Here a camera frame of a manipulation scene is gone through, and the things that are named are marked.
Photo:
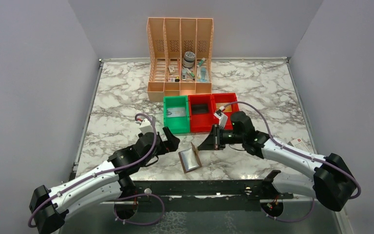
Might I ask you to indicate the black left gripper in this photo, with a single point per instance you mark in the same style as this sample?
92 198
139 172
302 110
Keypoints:
169 146

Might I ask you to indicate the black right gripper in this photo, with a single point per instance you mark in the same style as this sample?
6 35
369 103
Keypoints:
213 141

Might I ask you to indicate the green plastic bin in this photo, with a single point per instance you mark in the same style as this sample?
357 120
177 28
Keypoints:
177 125

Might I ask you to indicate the brown leather card holder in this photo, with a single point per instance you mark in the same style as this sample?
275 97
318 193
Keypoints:
189 159

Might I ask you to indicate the gold VIP card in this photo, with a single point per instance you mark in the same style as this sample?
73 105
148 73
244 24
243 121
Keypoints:
227 108

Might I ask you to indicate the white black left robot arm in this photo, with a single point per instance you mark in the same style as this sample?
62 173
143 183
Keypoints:
50 207

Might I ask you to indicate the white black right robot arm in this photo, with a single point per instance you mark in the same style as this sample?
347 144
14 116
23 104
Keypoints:
262 145

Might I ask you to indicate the black card in red bin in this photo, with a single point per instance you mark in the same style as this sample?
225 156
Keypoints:
199 109

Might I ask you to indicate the silver card in green bin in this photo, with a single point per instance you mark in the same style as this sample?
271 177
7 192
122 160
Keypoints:
176 112

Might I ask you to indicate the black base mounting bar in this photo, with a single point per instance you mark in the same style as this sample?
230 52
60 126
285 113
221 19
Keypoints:
199 196

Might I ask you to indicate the teal packaged item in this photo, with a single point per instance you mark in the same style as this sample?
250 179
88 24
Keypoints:
202 74

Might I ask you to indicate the small red black item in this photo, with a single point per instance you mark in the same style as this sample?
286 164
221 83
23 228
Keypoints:
173 79

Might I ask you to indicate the green white marker pen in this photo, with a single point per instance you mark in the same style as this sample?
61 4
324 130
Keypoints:
190 73

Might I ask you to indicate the small teal tube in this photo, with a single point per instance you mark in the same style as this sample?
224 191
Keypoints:
201 62

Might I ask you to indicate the small white red box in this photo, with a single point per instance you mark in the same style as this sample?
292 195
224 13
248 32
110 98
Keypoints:
300 144

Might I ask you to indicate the grey round tin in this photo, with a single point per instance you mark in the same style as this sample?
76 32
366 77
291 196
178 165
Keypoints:
188 59

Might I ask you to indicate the orange plastic desk organizer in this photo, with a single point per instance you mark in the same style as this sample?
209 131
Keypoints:
168 40

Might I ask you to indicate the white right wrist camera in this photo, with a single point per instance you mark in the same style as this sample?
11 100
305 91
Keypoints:
222 118

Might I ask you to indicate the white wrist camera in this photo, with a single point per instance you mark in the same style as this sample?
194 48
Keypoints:
146 126
222 118

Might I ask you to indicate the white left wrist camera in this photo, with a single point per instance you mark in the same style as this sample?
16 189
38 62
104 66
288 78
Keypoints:
146 126

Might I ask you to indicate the aluminium frame rail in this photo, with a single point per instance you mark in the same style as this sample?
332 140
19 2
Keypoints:
328 192

